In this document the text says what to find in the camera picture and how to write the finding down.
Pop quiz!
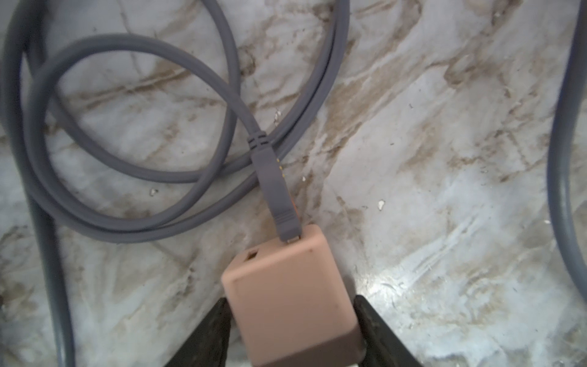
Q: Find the grey cable of yellow charger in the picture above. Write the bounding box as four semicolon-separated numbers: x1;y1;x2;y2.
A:
546;0;587;301

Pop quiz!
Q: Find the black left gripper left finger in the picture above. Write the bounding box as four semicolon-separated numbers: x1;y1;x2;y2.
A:
165;298;232;367

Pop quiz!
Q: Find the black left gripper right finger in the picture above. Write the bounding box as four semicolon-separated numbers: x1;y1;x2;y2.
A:
353;295;422;367

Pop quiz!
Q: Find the grey cable of pink charger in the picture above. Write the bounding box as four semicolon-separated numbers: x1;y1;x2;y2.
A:
0;0;352;367

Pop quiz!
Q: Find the pink USB charger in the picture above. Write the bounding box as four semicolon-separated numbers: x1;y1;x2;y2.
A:
221;224;366;366

